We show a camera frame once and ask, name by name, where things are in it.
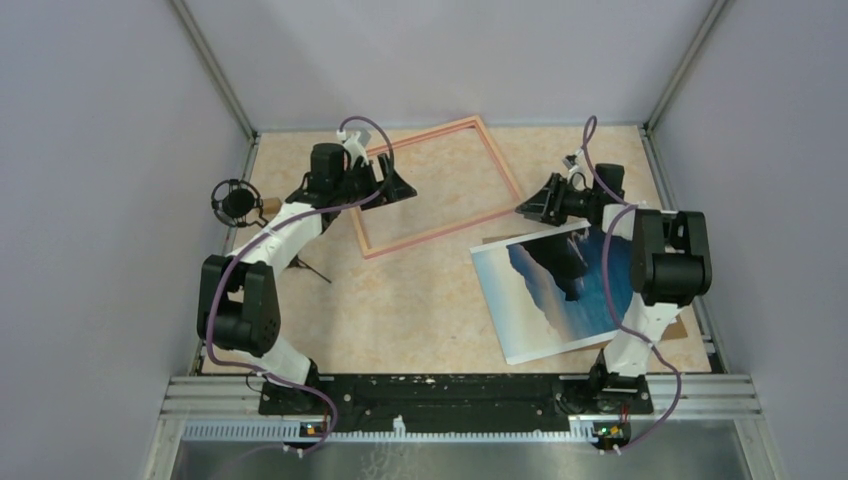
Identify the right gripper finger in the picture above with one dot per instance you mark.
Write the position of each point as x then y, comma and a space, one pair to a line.
543, 196
544, 214

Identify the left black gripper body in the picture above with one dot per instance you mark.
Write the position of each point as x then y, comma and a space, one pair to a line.
357, 183

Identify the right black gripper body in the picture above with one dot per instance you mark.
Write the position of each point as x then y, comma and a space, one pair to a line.
576, 202

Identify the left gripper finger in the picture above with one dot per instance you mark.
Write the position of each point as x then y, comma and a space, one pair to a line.
386, 164
389, 191

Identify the blue mountain landscape photo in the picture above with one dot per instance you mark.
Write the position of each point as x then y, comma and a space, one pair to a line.
547, 292

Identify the pink wooden picture frame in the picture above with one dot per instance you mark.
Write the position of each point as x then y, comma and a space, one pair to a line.
461, 177

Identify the brown cardboard backing board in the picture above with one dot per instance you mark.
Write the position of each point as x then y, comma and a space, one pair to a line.
675, 330

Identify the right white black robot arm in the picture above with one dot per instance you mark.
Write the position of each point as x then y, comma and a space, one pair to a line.
670, 266

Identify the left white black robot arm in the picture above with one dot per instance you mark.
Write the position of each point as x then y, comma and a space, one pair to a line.
239, 308

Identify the small wooden block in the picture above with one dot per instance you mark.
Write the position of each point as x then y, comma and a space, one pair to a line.
271, 206

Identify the black microphone on tripod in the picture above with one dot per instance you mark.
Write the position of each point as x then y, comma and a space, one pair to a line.
236, 200

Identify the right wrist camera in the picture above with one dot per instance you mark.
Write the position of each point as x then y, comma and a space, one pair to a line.
573, 164

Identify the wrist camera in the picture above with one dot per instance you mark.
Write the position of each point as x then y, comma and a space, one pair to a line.
573, 164
358, 142

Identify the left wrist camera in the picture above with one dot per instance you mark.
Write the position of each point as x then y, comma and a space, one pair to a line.
358, 142

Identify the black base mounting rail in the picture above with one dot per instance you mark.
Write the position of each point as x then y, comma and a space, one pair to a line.
453, 403

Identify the white cable duct strip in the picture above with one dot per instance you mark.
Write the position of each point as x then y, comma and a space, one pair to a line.
289, 431

